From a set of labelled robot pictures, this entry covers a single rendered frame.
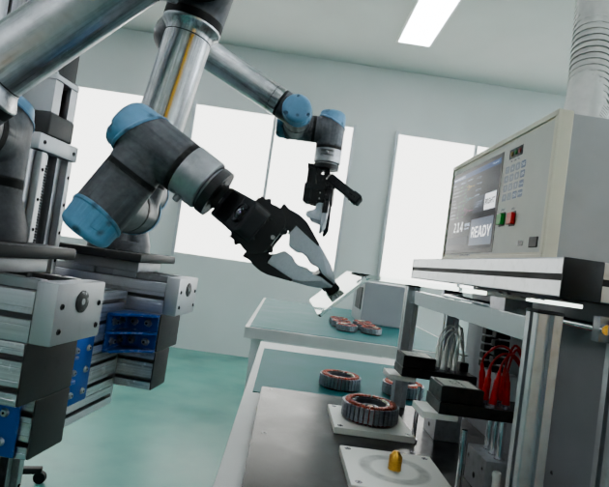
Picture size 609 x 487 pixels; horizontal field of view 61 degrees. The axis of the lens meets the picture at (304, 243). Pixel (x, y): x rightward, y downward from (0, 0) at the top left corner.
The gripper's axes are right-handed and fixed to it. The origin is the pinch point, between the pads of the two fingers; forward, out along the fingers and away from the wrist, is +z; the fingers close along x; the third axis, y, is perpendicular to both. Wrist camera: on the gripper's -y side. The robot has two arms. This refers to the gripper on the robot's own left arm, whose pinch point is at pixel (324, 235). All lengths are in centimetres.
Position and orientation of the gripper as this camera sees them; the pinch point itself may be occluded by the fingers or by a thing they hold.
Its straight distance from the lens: 145.0
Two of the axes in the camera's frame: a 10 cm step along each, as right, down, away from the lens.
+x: -1.0, -0.5, -9.9
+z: -1.4, 9.9, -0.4
